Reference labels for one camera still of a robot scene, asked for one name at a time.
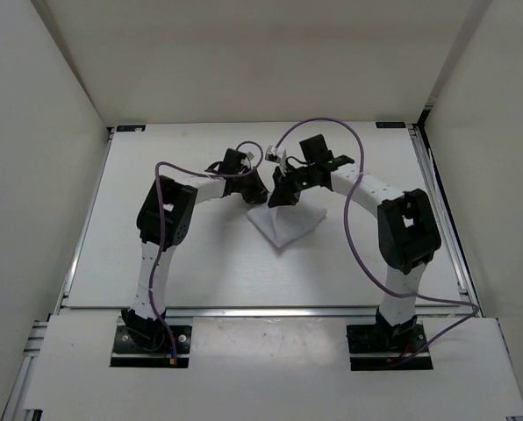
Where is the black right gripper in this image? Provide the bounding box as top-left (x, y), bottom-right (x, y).
top-left (268, 163), bottom-right (315, 208)

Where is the white fabric skirt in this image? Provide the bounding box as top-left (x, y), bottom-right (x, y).
top-left (247, 201), bottom-right (327, 251)

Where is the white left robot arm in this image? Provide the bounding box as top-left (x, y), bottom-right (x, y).
top-left (129, 148), bottom-right (269, 351)

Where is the blue right corner label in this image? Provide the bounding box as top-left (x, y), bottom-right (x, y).
top-left (376, 121), bottom-right (406, 130)

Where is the blue corner label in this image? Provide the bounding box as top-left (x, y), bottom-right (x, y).
top-left (116, 125), bottom-right (147, 132)
top-left (376, 121), bottom-right (406, 130)

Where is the blue left corner label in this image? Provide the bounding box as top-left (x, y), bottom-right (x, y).
top-left (116, 125), bottom-right (147, 132)

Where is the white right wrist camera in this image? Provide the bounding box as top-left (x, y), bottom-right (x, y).
top-left (265, 146), bottom-right (287, 175)

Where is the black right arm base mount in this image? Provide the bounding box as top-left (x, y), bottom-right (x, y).
top-left (346, 317), bottom-right (433, 372)

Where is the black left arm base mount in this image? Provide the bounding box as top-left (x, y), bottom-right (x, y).
top-left (110, 309), bottom-right (192, 369)

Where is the aluminium left front frame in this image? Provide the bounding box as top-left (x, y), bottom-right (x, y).
top-left (1, 321), bottom-right (48, 421)

